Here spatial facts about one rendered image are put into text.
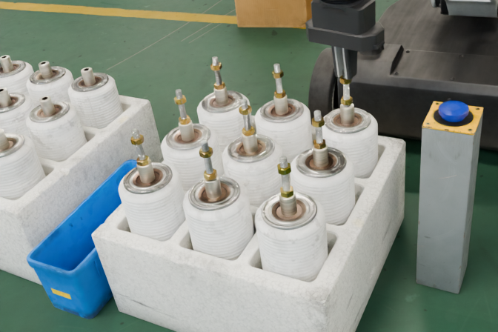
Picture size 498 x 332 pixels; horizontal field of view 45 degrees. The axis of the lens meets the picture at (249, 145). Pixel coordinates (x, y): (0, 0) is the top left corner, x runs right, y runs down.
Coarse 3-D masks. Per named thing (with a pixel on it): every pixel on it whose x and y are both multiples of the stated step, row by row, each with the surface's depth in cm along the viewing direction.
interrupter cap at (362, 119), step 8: (336, 112) 101; (360, 112) 100; (328, 120) 99; (336, 120) 99; (360, 120) 98; (368, 120) 98; (328, 128) 97; (336, 128) 97; (344, 128) 97; (352, 128) 96; (360, 128) 96
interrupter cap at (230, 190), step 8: (224, 176) 90; (200, 184) 89; (224, 184) 89; (232, 184) 88; (192, 192) 88; (200, 192) 88; (224, 192) 87; (232, 192) 87; (192, 200) 86; (200, 200) 86; (208, 200) 86; (216, 200) 86; (224, 200) 85; (232, 200) 85; (200, 208) 85; (208, 208) 84; (216, 208) 84
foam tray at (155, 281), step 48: (384, 144) 104; (384, 192) 97; (96, 240) 94; (144, 240) 92; (336, 240) 87; (384, 240) 102; (144, 288) 96; (192, 288) 90; (240, 288) 84; (288, 288) 80; (336, 288) 81
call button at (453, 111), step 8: (440, 104) 85; (448, 104) 84; (456, 104) 84; (464, 104) 84; (440, 112) 84; (448, 112) 83; (456, 112) 83; (464, 112) 83; (448, 120) 84; (456, 120) 83
